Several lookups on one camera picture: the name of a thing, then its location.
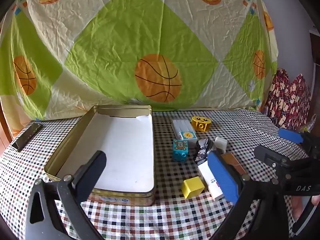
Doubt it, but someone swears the yellow smiley face block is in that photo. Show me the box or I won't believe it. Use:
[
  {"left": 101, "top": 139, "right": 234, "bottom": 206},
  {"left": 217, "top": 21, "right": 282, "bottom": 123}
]
[{"left": 191, "top": 116, "right": 211, "bottom": 132}]

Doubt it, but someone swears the white charger plug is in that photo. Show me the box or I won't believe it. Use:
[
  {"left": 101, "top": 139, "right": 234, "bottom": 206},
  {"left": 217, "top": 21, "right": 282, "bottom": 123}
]
[{"left": 214, "top": 137, "right": 228, "bottom": 153}]

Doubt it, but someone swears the white eraser box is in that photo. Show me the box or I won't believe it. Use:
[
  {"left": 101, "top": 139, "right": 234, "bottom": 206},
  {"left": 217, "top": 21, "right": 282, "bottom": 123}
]
[{"left": 198, "top": 162, "right": 224, "bottom": 202}]

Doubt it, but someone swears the mottled stone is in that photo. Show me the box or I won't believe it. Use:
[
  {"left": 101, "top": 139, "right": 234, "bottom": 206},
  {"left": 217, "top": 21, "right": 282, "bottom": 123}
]
[{"left": 194, "top": 138, "right": 215, "bottom": 166}]

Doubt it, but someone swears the checkered tablecloth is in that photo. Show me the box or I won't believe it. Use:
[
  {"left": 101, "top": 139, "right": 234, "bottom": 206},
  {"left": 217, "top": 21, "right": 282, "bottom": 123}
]
[{"left": 0, "top": 109, "right": 313, "bottom": 240}]

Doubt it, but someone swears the brown wooden block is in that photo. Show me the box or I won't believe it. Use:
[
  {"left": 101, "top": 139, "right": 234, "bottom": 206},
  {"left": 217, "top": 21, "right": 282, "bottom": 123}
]
[{"left": 221, "top": 153, "right": 248, "bottom": 175}]

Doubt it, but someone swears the teal bear print block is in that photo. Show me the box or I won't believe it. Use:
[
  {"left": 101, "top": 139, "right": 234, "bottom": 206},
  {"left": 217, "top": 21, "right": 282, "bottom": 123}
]
[{"left": 172, "top": 139, "right": 190, "bottom": 162}]

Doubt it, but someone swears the sun print toy block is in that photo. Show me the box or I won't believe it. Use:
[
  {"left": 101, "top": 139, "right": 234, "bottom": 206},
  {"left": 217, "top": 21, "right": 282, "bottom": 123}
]
[{"left": 179, "top": 131, "right": 198, "bottom": 148}]

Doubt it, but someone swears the black phone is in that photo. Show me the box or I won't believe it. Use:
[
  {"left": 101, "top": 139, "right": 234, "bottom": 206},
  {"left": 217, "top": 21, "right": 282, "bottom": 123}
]
[{"left": 12, "top": 123, "right": 43, "bottom": 152}]

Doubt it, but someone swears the person's right hand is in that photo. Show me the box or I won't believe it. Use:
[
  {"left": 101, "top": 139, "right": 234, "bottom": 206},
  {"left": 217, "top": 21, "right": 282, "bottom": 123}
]
[{"left": 291, "top": 195, "right": 320, "bottom": 222}]

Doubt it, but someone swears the yellow cube block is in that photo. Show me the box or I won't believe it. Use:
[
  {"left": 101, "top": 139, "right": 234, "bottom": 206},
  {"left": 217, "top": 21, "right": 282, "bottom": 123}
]
[{"left": 181, "top": 176, "right": 205, "bottom": 199}]

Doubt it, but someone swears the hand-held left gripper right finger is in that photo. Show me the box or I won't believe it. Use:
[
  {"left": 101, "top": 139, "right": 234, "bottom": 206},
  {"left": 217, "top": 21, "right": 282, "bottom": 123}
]
[{"left": 207, "top": 151, "right": 293, "bottom": 240}]

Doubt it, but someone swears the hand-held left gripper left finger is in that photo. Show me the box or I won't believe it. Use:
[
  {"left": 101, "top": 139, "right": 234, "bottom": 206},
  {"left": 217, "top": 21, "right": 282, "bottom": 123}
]
[{"left": 25, "top": 150, "right": 107, "bottom": 240}]

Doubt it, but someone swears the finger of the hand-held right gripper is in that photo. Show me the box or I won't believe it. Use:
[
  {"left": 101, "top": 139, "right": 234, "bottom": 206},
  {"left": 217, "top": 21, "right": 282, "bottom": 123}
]
[
  {"left": 278, "top": 127, "right": 320, "bottom": 153},
  {"left": 254, "top": 145, "right": 293, "bottom": 175}
]

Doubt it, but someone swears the clear plastic box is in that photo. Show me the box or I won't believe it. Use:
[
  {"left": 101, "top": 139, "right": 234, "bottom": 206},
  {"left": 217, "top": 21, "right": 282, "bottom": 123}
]
[{"left": 171, "top": 119, "right": 194, "bottom": 139}]

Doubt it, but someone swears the basketball print bed sheet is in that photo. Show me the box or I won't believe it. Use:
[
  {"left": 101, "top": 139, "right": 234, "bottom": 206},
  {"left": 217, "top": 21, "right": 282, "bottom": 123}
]
[{"left": 0, "top": 0, "right": 279, "bottom": 122}]

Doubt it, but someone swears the gold metal tin box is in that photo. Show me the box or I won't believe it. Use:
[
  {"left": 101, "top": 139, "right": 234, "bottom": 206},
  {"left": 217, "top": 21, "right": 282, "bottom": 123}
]
[{"left": 44, "top": 105, "right": 156, "bottom": 207}]

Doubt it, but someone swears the brown wooden furniture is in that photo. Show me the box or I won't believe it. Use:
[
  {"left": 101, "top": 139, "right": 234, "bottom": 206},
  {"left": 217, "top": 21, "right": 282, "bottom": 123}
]
[{"left": 0, "top": 100, "right": 13, "bottom": 145}]

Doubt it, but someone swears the red bear print blanket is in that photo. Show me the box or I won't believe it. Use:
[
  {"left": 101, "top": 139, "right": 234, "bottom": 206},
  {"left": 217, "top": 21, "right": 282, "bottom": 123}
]
[{"left": 260, "top": 68, "right": 313, "bottom": 130}]

